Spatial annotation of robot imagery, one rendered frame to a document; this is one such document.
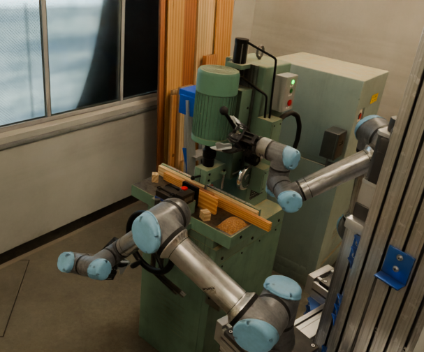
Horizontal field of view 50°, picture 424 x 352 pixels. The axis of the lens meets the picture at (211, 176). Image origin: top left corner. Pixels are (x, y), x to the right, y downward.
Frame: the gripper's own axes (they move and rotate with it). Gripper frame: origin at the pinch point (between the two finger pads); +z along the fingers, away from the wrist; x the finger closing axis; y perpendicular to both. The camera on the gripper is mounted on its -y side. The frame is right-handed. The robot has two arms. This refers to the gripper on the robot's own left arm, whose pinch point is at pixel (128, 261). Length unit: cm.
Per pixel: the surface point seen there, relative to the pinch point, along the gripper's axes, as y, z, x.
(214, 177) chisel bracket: -48, 20, 10
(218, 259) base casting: -16.1, 21.3, 28.3
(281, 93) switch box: -94, 23, 21
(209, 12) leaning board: -162, 119, -118
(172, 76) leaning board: -101, 101, -109
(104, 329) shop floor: 55, 47, -32
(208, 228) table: -27.3, 11.5, 22.7
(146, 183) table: -31.3, 16.5, -21.8
